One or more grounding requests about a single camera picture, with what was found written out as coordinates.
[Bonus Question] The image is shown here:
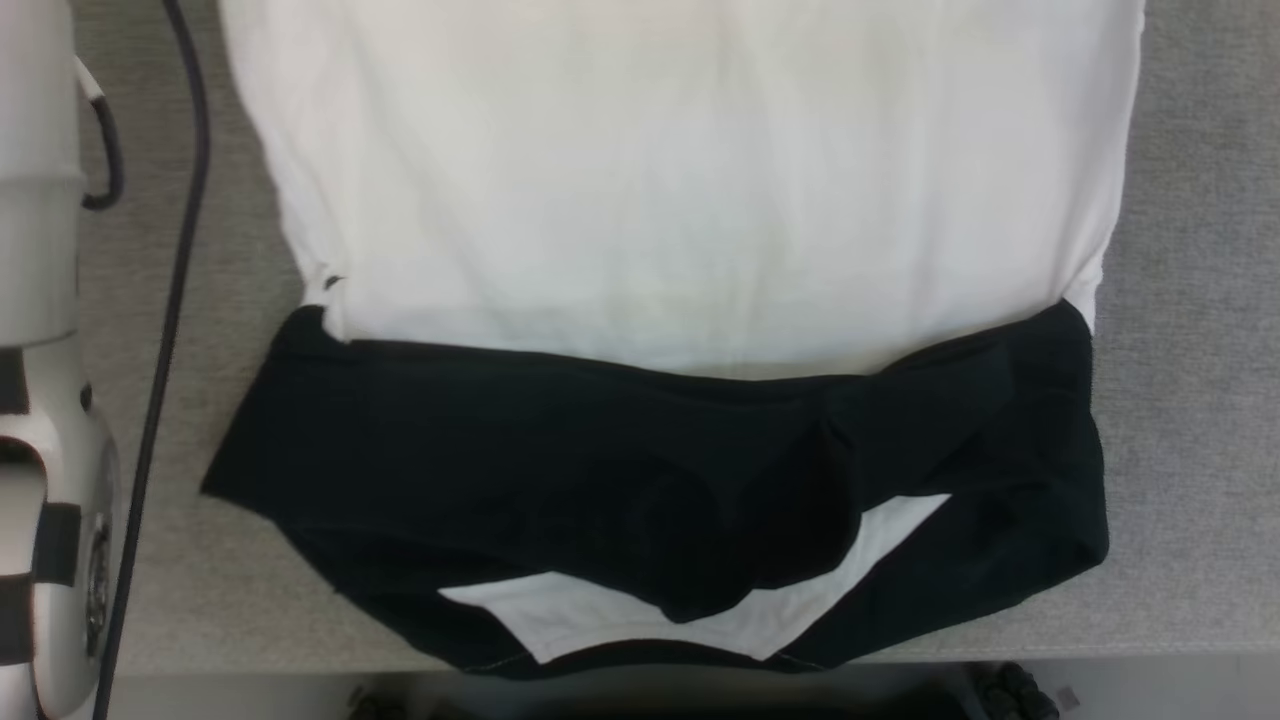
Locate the white and black t-shirt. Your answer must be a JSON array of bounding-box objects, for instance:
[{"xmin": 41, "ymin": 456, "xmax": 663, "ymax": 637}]
[{"xmin": 199, "ymin": 0, "xmax": 1147, "ymax": 682}]

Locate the short black cable loop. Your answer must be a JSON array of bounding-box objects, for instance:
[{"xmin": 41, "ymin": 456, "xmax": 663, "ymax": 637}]
[{"xmin": 74, "ymin": 58, "xmax": 127, "ymax": 213}]

